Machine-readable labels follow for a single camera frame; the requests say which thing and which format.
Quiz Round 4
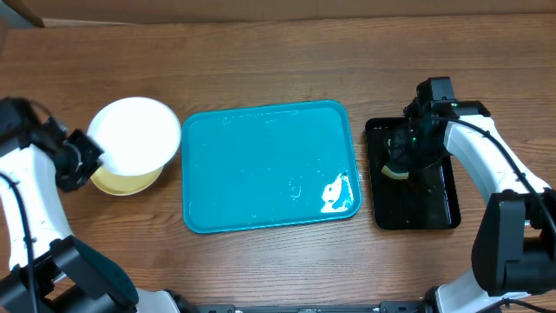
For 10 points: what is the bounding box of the green and yellow sponge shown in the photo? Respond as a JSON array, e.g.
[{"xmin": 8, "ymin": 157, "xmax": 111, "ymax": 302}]
[{"xmin": 381, "ymin": 163, "xmax": 409, "ymax": 180}]

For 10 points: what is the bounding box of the yellow-green plate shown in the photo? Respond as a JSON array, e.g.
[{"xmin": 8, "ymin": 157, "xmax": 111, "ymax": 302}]
[{"xmin": 90, "ymin": 168, "xmax": 162, "ymax": 196}]

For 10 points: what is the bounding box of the white plate with blue rim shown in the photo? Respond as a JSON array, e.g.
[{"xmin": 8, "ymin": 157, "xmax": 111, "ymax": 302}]
[{"xmin": 87, "ymin": 97, "xmax": 181, "ymax": 176}]

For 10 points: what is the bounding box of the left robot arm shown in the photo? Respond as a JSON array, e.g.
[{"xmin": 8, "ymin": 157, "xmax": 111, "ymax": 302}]
[{"xmin": 1, "ymin": 97, "xmax": 149, "ymax": 312}]

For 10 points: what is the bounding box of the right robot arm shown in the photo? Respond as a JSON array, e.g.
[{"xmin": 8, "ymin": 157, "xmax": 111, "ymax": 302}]
[{"xmin": 381, "ymin": 77, "xmax": 555, "ymax": 312}]

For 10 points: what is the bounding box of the black plastic tray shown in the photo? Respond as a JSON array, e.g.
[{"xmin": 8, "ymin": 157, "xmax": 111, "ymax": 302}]
[{"xmin": 365, "ymin": 117, "xmax": 461, "ymax": 230}]

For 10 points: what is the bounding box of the teal plastic tray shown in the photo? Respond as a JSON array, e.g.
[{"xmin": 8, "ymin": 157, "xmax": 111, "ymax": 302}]
[{"xmin": 181, "ymin": 100, "xmax": 361, "ymax": 234}]

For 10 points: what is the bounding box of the dark chair leg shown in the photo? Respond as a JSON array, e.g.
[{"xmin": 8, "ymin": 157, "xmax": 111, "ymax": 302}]
[{"xmin": 1, "ymin": 0, "xmax": 44, "ymax": 29}]

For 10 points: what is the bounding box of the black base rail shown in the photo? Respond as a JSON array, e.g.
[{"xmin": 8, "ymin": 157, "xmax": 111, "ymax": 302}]
[{"xmin": 195, "ymin": 301, "xmax": 434, "ymax": 313}]

